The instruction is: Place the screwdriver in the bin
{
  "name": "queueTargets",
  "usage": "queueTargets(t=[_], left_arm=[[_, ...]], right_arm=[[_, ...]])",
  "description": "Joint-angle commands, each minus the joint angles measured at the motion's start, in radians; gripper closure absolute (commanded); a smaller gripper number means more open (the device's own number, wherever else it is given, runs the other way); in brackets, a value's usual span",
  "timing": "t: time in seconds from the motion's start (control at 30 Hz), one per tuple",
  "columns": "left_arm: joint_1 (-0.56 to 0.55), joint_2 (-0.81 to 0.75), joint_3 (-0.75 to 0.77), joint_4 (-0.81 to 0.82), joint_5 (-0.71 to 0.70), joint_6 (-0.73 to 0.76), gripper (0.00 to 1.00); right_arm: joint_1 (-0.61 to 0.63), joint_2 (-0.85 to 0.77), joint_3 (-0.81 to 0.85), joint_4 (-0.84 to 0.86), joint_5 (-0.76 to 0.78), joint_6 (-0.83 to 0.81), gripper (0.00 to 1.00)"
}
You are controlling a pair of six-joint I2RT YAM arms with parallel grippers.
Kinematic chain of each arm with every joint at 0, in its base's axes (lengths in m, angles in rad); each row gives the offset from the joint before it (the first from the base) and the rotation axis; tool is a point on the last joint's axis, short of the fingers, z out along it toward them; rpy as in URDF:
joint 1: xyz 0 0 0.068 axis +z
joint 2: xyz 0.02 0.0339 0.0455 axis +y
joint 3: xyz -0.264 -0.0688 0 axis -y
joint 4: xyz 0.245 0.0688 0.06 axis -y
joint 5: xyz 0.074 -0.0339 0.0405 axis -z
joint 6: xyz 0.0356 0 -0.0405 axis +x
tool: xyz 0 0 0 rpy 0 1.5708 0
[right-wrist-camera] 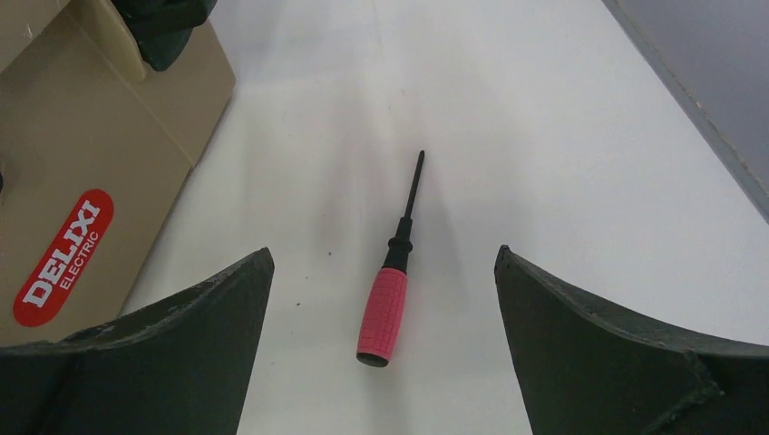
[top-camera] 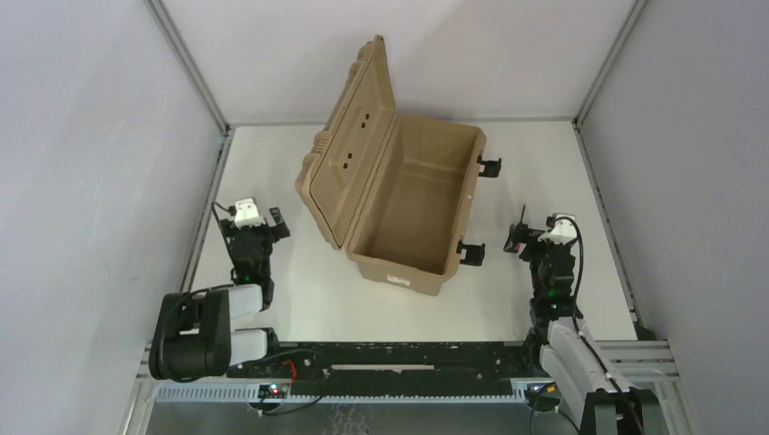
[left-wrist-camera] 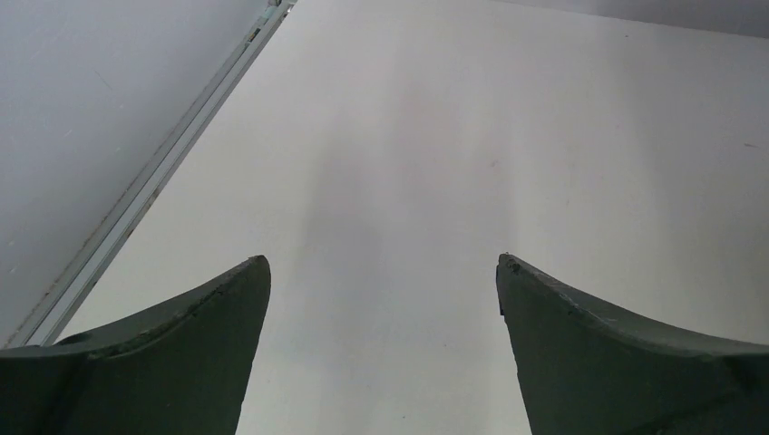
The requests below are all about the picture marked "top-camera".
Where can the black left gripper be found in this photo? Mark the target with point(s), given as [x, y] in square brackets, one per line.
[253, 233]

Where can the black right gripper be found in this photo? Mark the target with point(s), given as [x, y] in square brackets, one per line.
[534, 244]

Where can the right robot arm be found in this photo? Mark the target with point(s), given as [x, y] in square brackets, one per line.
[595, 396]

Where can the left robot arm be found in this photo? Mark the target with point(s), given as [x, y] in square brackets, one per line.
[194, 336]

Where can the black lower bin latch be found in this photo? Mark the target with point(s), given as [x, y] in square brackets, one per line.
[470, 254]

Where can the black bin latch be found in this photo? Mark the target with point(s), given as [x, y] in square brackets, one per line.
[490, 168]
[470, 254]

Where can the tan hinged bin lid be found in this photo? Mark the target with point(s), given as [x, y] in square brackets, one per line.
[335, 171]

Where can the black upper bin latch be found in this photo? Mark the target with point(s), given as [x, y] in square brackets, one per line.
[490, 168]

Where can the tan plastic storage bin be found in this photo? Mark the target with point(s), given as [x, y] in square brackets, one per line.
[416, 210]

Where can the small electronics board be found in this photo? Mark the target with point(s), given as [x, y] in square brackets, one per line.
[273, 391]

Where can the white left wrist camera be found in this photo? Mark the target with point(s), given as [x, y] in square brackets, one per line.
[247, 214]

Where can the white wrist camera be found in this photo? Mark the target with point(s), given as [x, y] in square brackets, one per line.
[562, 230]
[247, 214]

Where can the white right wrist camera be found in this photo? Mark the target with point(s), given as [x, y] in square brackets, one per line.
[562, 230]

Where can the black mounting rail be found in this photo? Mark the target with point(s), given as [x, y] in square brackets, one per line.
[409, 370]

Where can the aluminium frame base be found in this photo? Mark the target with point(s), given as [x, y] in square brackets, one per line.
[148, 391]

